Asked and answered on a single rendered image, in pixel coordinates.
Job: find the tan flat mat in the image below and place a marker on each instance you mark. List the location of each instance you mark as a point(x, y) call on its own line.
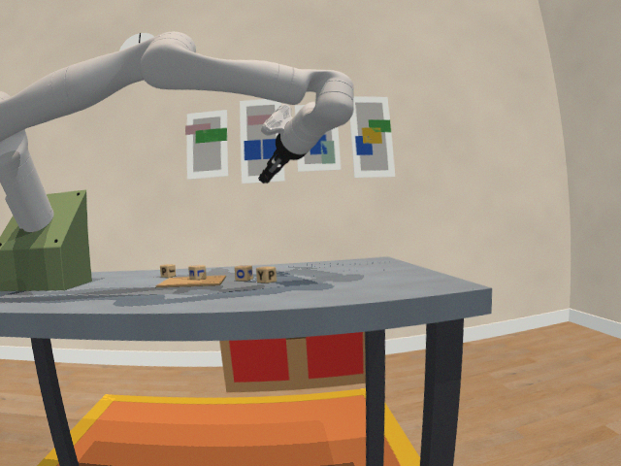
point(185, 281)

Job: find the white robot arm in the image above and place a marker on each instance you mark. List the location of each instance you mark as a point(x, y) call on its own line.
point(166, 61)

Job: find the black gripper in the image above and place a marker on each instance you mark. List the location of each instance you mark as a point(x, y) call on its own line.
point(281, 155)

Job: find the tan letter block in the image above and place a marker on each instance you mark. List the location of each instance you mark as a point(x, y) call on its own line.
point(168, 270)
point(266, 274)
point(197, 272)
point(243, 273)

